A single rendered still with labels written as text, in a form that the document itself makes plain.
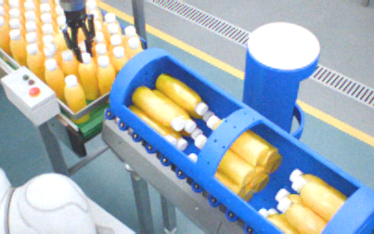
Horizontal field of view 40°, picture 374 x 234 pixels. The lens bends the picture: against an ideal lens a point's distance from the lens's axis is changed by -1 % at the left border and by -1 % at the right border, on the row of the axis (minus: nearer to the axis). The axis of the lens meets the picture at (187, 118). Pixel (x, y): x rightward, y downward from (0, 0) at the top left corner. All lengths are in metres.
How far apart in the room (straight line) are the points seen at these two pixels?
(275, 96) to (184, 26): 1.87
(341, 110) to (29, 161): 1.90
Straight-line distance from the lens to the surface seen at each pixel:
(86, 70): 1.93
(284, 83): 1.99
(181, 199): 1.75
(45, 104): 1.82
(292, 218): 1.42
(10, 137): 3.25
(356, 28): 3.95
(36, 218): 1.23
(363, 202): 1.36
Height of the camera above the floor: 2.33
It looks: 48 degrees down
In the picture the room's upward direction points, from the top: 2 degrees counter-clockwise
